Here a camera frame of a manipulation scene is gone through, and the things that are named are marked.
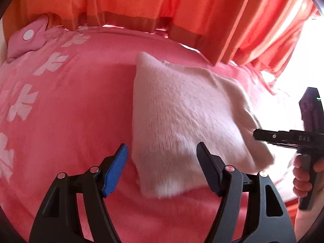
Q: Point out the pink pillow with white dot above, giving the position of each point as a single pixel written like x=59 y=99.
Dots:
x=30 y=38

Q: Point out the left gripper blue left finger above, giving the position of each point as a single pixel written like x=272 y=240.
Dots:
x=58 y=219

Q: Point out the orange curtain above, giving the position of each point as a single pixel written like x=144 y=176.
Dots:
x=262 y=33

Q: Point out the person's right hand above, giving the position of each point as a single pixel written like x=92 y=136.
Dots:
x=301 y=180

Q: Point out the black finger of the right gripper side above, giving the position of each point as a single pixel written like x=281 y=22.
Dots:
x=265 y=136

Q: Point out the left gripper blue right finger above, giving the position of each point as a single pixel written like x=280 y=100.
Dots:
x=267 y=218

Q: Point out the pink floral bed blanket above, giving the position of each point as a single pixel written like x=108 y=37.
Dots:
x=68 y=105

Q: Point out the white fuzzy small sweater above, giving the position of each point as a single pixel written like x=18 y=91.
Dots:
x=176 y=107

